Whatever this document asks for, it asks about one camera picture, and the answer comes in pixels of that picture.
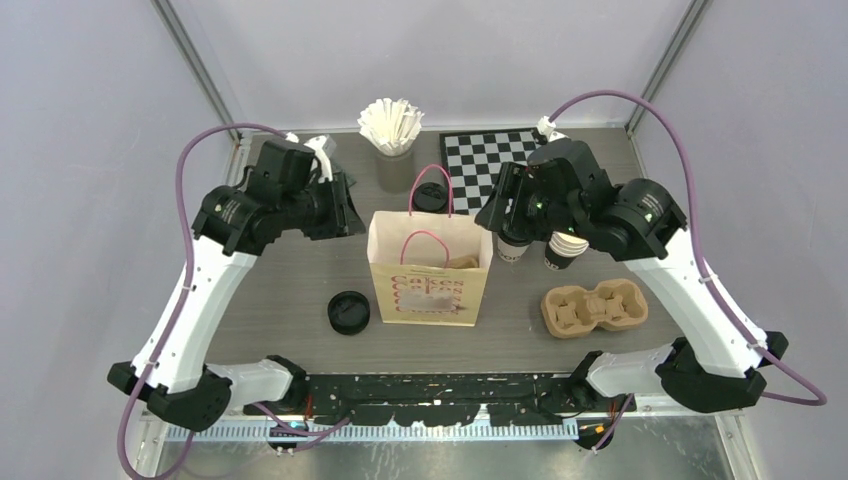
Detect paper gift bag pink handles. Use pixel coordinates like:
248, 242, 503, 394
367, 186, 494, 327

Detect black white chessboard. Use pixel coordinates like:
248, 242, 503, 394
439, 128, 538, 216

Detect stack of paper cups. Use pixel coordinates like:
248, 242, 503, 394
544, 232, 589, 270

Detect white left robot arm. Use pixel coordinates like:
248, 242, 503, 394
107, 135, 365, 432

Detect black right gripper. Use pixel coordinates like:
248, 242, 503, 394
474, 160, 582, 242

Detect grey straw holder cup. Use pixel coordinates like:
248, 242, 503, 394
375, 149, 416, 194

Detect brown pulp cup carrier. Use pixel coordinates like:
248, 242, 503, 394
446, 255, 480, 269
541, 279, 649, 339

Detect white paper cup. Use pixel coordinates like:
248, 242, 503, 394
496, 238, 532, 263

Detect aluminium frame rail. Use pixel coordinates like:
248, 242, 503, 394
139, 377, 743, 444

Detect white wrapped straws bundle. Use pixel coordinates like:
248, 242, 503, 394
357, 98, 424, 157

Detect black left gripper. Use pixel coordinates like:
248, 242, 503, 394
281, 171, 366, 240

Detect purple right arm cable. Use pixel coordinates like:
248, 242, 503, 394
546, 89, 828, 452

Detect stack of black lids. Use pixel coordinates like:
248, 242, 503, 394
327, 291, 371, 336

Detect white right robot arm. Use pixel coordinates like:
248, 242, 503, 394
475, 138, 788, 413

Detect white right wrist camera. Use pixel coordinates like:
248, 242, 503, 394
534, 116, 567, 145

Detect black coffee cup lid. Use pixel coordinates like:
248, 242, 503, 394
412, 182, 451, 214

